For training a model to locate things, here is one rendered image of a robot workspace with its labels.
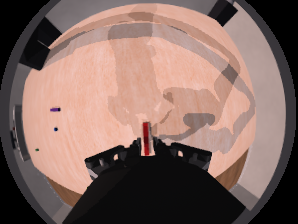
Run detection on dark red rod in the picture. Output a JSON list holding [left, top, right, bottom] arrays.
[[143, 122, 149, 156]]

